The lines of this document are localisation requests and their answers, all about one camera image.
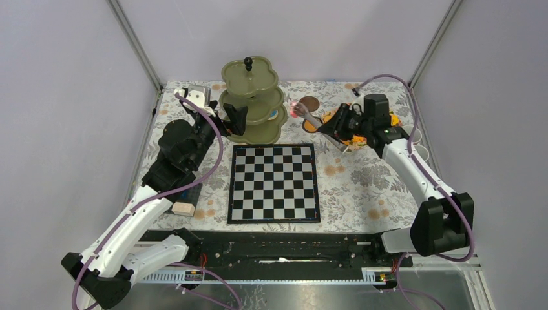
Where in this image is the grey lego baseplate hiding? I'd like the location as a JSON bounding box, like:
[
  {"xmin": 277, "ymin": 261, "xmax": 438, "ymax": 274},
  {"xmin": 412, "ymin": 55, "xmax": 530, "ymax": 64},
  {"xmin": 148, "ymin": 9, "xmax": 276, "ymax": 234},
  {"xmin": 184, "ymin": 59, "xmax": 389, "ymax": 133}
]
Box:
[{"xmin": 176, "ymin": 183, "xmax": 203, "ymax": 207}]

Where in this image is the large pink mug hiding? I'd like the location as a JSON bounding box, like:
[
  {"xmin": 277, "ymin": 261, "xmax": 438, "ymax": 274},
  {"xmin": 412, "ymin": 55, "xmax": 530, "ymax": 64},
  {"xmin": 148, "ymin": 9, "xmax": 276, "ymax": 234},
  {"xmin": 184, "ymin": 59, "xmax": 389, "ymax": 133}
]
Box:
[{"xmin": 408, "ymin": 127, "xmax": 423, "ymax": 145}]

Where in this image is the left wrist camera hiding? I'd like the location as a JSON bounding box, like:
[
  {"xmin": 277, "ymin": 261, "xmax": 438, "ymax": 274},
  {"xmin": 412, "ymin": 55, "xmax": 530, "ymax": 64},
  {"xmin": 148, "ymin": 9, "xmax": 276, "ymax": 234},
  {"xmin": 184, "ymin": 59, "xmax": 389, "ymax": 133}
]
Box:
[{"xmin": 185, "ymin": 85, "xmax": 213, "ymax": 115}]

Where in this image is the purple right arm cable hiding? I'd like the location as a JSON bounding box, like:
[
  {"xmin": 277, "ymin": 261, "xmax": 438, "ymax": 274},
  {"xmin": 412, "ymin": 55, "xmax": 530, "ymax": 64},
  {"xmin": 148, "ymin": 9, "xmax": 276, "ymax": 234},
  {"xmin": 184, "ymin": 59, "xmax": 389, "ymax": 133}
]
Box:
[{"xmin": 352, "ymin": 74, "xmax": 476, "ymax": 263}]

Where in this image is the orange fish cookie right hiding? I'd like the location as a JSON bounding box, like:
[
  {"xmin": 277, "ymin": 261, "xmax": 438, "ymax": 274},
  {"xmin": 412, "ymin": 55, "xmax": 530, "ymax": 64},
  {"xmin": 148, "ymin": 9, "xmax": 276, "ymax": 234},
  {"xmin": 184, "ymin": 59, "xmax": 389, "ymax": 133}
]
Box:
[{"xmin": 349, "ymin": 135, "xmax": 367, "ymax": 146}]

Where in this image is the green three-tier dessert stand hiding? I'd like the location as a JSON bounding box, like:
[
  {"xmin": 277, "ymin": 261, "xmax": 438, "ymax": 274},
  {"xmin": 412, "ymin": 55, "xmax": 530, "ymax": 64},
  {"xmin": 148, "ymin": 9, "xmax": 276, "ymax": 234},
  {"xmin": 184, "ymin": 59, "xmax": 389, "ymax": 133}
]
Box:
[{"xmin": 219, "ymin": 56, "xmax": 288, "ymax": 145}]

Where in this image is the dark brown round coaster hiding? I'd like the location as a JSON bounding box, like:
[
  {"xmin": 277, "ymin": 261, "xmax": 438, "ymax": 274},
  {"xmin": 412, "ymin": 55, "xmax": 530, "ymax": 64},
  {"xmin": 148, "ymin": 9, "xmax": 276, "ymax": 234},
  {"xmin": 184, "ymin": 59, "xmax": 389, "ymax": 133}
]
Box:
[{"xmin": 299, "ymin": 96, "xmax": 320, "ymax": 112}]

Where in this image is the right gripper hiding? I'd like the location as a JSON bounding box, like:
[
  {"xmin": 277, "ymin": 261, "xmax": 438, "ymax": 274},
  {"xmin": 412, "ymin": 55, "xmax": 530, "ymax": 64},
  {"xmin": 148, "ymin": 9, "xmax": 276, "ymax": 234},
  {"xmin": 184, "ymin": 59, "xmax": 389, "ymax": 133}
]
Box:
[{"xmin": 318, "ymin": 103, "xmax": 373, "ymax": 142}]

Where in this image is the orange smiley face coaster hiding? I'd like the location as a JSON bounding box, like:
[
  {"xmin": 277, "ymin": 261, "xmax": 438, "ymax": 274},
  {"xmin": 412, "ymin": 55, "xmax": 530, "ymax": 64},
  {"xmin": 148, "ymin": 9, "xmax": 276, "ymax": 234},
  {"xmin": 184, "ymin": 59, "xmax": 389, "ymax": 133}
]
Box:
[{"xmin": 302, "ymin": 117, "xmax": 324, "ymax": 134}]

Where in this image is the floral tablecloth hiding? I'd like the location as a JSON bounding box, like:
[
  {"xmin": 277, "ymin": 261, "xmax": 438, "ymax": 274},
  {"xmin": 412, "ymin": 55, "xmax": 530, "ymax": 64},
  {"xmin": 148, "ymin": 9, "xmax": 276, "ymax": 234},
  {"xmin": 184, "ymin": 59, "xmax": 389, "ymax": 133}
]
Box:
[{"xmin": 138, "ymin": 79, "xmax": 418, "ymax": 233}]

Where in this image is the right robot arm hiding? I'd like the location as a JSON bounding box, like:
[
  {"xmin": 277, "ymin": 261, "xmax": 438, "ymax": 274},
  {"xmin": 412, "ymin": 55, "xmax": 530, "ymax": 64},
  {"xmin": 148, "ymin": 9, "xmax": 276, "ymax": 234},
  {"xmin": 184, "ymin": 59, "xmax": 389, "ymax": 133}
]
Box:
[{"xmin": 317, "ymin": 94, "xmax": 474, "ymax": 266}]

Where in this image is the wooden block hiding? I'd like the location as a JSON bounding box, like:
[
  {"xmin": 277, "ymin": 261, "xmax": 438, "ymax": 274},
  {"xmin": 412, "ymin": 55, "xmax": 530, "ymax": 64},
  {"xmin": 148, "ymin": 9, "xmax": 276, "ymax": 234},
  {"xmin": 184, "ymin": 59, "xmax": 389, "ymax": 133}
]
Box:
[{"xmin": 171, "ymin": 202, "xmax": 196, "ymax": 217}]

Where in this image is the pink swirl roll cake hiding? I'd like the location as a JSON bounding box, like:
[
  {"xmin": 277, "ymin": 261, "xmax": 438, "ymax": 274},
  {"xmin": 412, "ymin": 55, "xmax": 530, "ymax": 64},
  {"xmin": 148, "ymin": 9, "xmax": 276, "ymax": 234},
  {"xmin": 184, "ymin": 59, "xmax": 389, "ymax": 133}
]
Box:
[{"xmin": 290, "ymin": 101, "xmax": 301, "ymax": 118}]

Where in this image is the floral serving tray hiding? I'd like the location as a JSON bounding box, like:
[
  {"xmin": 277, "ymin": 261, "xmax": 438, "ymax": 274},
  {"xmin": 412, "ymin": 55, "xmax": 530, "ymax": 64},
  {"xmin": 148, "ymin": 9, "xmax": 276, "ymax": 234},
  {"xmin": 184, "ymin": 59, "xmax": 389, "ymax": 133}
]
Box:
[{"xmin": 320, "ymin": 109, "xmax": 402, "ymax": 151}]

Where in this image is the small pink mug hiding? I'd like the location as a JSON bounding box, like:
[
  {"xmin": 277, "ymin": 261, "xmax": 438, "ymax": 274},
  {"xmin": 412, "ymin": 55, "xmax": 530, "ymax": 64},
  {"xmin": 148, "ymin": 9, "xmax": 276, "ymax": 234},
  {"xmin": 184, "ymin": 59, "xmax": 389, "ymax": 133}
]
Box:
[{"xmin": 414, "ymin": 145, "xmax": 430, "ymax": 161}]

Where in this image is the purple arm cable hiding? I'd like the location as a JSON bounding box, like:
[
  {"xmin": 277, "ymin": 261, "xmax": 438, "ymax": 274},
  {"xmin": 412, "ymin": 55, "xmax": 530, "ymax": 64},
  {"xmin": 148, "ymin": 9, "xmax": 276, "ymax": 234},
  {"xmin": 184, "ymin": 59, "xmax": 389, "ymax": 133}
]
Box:
[
  {"xmin": 70, "ymin": 93, "xmax": 224, "ymax": 310},
  {"xmin": 352, "ymin": 74, "xmax": 476, "ymax": 263}
]

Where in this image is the blue frosted donut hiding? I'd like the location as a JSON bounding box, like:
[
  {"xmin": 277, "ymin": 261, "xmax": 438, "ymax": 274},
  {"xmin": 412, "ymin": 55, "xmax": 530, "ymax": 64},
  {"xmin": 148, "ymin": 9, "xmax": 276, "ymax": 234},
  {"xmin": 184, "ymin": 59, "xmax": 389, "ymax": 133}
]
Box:
[{"xmin": 268, "ymin": 110, "xmax": 278, "ymax": 120}]

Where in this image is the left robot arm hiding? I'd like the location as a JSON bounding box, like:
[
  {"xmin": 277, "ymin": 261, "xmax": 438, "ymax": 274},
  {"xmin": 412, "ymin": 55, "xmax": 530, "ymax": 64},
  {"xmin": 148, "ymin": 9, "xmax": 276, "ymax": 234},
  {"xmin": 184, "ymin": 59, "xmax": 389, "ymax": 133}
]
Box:
[{"xmin": 61, "ymin": 98, "xmax": 246, "ymax": 309}]

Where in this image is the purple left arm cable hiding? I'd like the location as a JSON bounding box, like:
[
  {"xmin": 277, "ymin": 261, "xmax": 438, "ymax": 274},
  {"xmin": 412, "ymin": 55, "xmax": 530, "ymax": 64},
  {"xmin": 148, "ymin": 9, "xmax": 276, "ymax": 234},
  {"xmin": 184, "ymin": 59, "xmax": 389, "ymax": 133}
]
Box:
[{"xmin": 70, "ymin": 93, "xmax": 224, "ymax": 310}]

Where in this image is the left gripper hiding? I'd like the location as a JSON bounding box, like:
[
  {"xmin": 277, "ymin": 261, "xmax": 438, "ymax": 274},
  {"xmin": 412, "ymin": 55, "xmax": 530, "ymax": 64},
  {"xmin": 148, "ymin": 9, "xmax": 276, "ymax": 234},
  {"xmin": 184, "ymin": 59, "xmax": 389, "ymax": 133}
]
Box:
[{"xmin": 189, "ymin": 100, "xmax": 248, "ymax": 169}]

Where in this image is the black white chessboard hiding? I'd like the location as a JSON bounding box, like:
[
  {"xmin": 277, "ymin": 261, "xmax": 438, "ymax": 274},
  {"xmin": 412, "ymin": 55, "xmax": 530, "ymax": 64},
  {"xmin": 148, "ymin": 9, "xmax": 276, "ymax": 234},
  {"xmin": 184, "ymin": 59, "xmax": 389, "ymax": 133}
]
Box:
[{"xmin": 227, "ymin": 143, "xmax": 321, "ymax": 224}]

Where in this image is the yellow frosted donut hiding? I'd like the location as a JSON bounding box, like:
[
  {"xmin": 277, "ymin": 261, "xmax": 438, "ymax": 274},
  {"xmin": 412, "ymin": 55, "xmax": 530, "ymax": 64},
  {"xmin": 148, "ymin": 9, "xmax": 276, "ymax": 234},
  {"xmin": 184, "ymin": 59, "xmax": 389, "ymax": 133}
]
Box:
[{"xmin": 389, "ymin": 111, "xmax": 401, "ymax": 127}]

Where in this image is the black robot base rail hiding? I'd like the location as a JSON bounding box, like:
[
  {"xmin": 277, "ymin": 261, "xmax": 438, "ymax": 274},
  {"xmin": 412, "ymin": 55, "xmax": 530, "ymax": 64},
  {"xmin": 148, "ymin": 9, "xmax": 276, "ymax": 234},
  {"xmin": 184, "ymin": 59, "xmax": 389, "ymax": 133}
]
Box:
[{"xmin": 140, "ymin": 228, "xmax": 413, "ymax": 282}]

